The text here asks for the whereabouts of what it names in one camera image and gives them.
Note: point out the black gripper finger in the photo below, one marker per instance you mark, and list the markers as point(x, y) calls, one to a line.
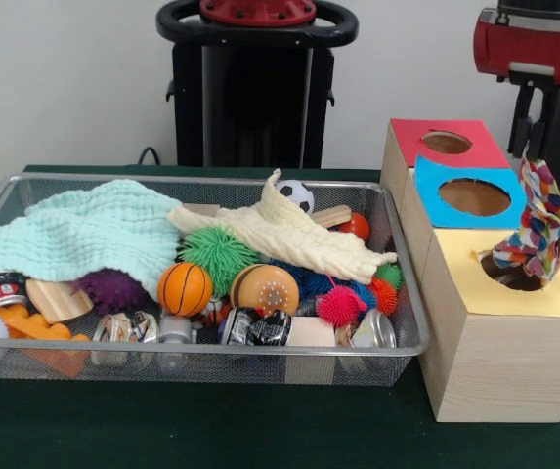
point(539, 137)
point(521, 132)

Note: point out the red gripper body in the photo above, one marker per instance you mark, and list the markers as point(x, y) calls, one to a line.
point(529, 49)

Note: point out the colourful polka dot cloth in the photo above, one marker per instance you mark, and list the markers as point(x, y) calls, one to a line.
point(548, 220)

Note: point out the wooden box with three holes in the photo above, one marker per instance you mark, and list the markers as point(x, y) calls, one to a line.
point(499, 366)

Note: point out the shallow mesh bin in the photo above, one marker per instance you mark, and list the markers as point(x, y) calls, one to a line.
point(211, 364)

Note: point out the small toy soccer ball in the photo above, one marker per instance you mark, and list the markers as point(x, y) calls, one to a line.
point(299, 193)

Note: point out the crushed silver can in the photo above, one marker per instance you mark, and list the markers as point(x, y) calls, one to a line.
point(379, 332)

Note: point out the cream waffle cloth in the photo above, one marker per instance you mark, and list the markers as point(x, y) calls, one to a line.
point(299, 239)

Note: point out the hamburger toy ball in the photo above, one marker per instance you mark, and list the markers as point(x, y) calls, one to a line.
point(262, 290)

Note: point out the green spiky rubber ball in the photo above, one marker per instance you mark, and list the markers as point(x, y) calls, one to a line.
point(211, 251)

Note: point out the orange toy basketball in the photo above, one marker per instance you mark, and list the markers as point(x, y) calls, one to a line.
point(184, 289)

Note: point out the purple spiky rubber ball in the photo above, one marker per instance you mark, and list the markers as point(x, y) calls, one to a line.
point(111, 290)

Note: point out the mint green waffle cloth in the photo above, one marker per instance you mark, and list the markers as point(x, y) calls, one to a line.
point(89, 229)

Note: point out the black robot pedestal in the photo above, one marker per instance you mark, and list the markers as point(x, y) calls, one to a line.
point(240, 122)

